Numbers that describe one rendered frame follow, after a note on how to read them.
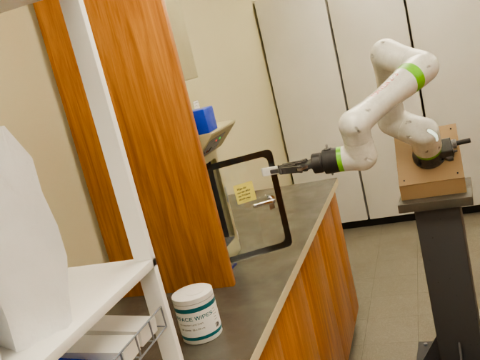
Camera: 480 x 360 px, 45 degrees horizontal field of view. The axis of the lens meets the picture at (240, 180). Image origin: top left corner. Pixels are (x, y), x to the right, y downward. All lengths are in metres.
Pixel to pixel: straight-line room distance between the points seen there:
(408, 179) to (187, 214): 1.12
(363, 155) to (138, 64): 0.85
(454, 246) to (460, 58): 2.52
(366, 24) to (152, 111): 3.24
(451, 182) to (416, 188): 0.15
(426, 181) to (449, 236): 0.28
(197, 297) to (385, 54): 1.20
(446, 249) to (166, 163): 1.41
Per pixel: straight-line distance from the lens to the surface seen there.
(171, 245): 2.21
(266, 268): 2.28
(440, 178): 2.76
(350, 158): 2.08
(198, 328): 1.81
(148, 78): 2.08
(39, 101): 2.21
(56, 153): 2.22
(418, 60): 2.28
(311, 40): 5.13
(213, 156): 2.42
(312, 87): 5.16
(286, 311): 2.17
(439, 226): 2.81
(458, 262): 2.87
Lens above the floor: 1.75
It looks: 12 degrees down
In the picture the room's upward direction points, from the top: 14 degrees counter-clockwise
